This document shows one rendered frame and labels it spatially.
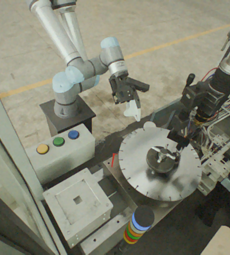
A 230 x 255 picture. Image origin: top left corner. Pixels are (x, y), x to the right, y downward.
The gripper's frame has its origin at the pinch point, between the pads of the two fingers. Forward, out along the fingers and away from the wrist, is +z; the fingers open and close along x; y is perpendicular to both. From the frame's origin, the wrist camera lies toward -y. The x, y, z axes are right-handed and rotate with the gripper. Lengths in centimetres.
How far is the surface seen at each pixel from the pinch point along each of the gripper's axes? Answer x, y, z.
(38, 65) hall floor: -202, 16, -117
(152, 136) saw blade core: -0.2, -3.1, 9.2
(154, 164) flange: 7.7, 4.4, 18.8
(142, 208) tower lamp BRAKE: 33.0, 23.6, 20.1
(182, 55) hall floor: -183, -213, -84
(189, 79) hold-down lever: 27.8, -5.9, -5.5
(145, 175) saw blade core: 8.0, 9.5, 20.9
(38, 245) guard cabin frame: 50, 42, 11
